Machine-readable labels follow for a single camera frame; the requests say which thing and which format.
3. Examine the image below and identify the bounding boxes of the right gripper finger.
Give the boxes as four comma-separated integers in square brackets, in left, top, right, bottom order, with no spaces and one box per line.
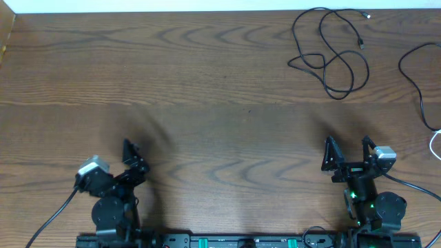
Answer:
[321,136,345,171]
[362,136,376,162]

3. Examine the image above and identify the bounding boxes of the white usb cable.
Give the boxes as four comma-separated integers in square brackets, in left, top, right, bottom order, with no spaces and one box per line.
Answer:
[429,130,441,161]

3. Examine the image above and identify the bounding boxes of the short black usb cable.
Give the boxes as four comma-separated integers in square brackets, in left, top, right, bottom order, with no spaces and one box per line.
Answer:
[287,7,371,101]

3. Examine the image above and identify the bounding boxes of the long black usb cable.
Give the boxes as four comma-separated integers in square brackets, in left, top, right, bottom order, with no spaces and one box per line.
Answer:
[398,41,441,132]

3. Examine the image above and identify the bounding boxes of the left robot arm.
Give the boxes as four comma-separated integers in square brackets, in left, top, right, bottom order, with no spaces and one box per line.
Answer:
[74,139,150,247]

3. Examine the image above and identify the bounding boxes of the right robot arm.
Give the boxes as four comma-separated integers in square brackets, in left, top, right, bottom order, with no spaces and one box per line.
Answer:
[321,136,407,247]

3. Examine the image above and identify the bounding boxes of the right camera black cable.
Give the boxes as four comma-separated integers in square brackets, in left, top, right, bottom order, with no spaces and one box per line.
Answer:
[382,172,441,248]

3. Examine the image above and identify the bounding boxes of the camera black cable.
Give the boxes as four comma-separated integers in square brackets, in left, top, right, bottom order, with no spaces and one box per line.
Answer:
[382,172,441,248]
[24,185,80,248]

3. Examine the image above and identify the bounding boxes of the left camera black cable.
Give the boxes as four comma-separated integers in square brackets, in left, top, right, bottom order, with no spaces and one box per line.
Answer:
[24,185,80,248]

